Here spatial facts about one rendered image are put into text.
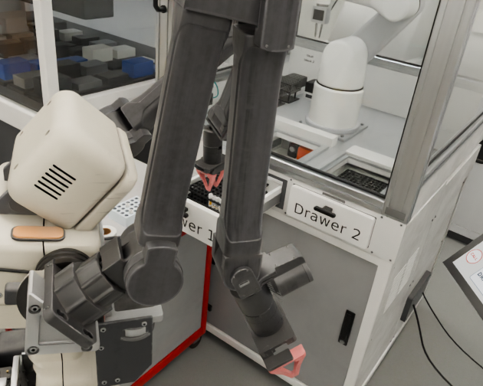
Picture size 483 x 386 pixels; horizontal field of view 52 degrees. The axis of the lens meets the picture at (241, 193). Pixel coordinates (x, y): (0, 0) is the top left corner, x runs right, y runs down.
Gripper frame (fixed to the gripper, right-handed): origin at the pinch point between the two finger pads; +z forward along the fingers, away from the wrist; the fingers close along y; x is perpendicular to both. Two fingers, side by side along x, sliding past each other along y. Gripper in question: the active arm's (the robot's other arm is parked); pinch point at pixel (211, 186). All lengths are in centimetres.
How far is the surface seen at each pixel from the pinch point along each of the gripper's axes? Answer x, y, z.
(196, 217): -4.1, -11.1, 4.2
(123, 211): 24.2, -15.9, 13.0
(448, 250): -42, 175, 107
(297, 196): -18.3, 21.4, 5.7
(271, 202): -11.1, 17.4, 9.4
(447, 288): -54, 137, 104
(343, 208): -34.1, 22.2, 3.5
